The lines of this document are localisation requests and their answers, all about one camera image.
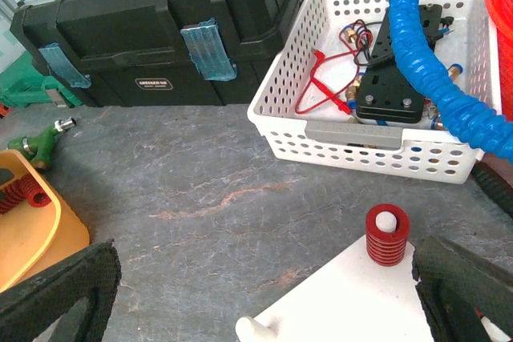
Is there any small red spring on peg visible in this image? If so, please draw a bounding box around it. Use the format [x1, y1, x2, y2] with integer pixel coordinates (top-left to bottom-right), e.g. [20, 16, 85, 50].
[366, 203, 410, 267]

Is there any blue corrugated hose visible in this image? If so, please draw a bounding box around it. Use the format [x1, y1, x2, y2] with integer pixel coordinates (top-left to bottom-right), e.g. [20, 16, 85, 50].
[386, 0, 513, 155]

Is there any red filament spool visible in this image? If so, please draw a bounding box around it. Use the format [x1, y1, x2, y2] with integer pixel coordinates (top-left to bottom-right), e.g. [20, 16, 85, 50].
[485, 0, 512, 122]

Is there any green pipe fitting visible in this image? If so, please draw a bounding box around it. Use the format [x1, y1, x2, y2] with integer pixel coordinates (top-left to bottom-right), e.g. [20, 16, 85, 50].
[7, 117, 77, 171]

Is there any black plate assembly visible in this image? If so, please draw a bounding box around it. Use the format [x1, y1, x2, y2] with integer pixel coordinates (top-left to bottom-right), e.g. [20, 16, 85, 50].
[354, 3, 456, 125]

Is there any white perforated basket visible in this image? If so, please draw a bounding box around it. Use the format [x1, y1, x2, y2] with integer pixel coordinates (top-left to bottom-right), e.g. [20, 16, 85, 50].
[247, 0, 501, 184]

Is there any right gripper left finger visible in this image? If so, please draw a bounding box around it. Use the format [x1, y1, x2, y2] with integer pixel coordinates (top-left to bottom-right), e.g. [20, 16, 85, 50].
[1, 239, 122, 341]

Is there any white peg board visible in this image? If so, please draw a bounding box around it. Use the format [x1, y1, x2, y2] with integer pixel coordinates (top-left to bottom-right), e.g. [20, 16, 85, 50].
[235, 238, 433, 341]

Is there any black toolbox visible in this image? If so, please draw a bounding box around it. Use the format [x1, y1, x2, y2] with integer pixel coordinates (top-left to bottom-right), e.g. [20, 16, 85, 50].
[10, 0, 303, 107]

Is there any green tool case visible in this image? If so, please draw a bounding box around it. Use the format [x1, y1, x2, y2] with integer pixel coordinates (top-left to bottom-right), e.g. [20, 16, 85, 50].
[1, 52, 83, 108]

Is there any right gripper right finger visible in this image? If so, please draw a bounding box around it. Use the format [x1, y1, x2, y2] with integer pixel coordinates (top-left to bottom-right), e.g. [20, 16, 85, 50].
[412, 235, 512, 341]

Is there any yellow plastic tray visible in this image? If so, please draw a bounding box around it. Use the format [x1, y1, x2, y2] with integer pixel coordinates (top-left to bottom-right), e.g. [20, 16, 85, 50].
[1, 150, 90, 292]

